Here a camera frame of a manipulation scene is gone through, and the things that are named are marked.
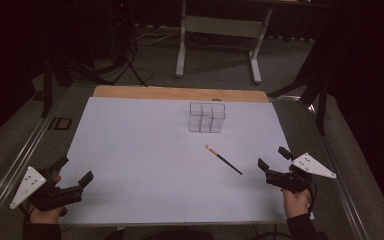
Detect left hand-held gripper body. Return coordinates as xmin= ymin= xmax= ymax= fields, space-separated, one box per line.
xmin=9 ymin=166 xmax=84 ymax=212

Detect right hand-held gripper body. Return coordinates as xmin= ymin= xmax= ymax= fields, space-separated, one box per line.
xmin=265 ymin=152 xmax=337 ymax=194

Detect black makeup brush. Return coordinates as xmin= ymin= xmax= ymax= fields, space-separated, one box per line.
xmin=204 ymin=144 xmax=244 ymax=176

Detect clear acrylic organizer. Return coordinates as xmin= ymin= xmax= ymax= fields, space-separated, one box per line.
xmin=187 ymin=101 xmax=227 ymax=134

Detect person's right hand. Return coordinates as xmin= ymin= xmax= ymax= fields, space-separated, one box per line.
xmin=280 ymin=186 xmax=312 ymax=220

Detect person's left hand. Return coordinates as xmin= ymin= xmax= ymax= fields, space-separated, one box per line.
xmin=29 ymin=175 xmax=69 ymax=225

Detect black metal stand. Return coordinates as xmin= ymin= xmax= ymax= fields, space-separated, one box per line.
xmin=40 ymin=54 xmax=54 ymax=118
xmin=268 ymin=64 xmax=332 ymax=136

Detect wooden board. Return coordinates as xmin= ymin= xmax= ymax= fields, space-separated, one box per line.
xmin=92 ymin=84 xmax=270 ymax=104

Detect dark equipment rack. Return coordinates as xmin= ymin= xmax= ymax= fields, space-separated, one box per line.
xmin=109 ymin=0 xmax=138 ymax=63

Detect metal floor rail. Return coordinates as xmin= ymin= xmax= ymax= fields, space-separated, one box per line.
xmin=0 ymin=87 xmax=70 ymax=232
xmin=307 ymin=103 xmax=372 ymax=240

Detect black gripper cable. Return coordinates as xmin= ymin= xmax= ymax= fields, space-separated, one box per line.
xmin=307 ymin=180 xmax=318 ymax=215

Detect black floor cables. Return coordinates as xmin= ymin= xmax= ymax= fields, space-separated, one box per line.
xmin=93 ymin=46 xmax=156 ymax=88

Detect white desk frame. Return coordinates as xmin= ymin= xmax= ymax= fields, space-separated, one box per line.
xmin=175 ymin=0 xmax=331 ymax=85

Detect white floor cable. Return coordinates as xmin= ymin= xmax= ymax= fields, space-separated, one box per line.
xmin=135 ymin=30 xmax=182 ymax=46

